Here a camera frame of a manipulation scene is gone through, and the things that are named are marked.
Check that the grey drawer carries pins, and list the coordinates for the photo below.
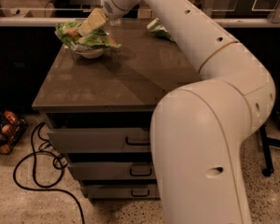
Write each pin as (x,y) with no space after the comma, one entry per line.
(100,140)
(114,192)
(111,170)

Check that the black wire basket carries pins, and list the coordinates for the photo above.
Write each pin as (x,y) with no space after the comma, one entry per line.
(12,127)

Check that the grey drawer cabinet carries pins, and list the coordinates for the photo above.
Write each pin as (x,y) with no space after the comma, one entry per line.
(120,89)

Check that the clear plastic water bottle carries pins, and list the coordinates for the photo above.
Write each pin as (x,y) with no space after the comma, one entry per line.
(116,22)

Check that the middle grey drawer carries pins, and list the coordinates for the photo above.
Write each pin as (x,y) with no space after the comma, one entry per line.
(111,170)

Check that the black stand leg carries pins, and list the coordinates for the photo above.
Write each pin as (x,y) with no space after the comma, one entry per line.
(267,142)

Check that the white paper bowl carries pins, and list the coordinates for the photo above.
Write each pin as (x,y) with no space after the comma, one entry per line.
(91,53)

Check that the bottom grey drawer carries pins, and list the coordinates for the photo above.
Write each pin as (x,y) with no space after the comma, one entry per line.
(114,192)

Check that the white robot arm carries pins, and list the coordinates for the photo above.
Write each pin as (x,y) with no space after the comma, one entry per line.
(197,130)

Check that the top grey drawer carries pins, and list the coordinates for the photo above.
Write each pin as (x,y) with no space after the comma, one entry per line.
(100,140)

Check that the green rice chip bag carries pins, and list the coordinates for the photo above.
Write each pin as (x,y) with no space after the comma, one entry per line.
(68,33)

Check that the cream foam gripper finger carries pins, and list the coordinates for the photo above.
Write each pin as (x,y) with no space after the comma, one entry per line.
(96,19)

